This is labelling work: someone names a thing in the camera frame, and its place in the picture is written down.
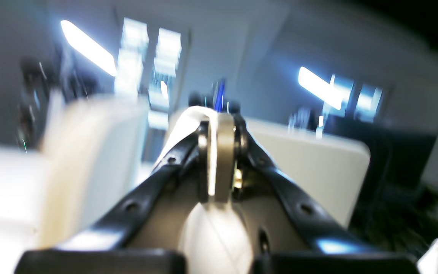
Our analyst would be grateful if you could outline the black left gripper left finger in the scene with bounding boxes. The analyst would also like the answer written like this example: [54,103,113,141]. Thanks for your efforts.
[14,122,209,274]

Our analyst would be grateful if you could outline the blurred white table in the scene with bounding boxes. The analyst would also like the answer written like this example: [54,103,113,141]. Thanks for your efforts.
[246,118,370,228]

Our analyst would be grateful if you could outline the white t-shirt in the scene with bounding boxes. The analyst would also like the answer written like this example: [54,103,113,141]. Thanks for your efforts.
[159,106,253,274]

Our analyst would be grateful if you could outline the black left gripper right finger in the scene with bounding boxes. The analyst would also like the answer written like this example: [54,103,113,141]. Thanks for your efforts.
[215,114,419,274]

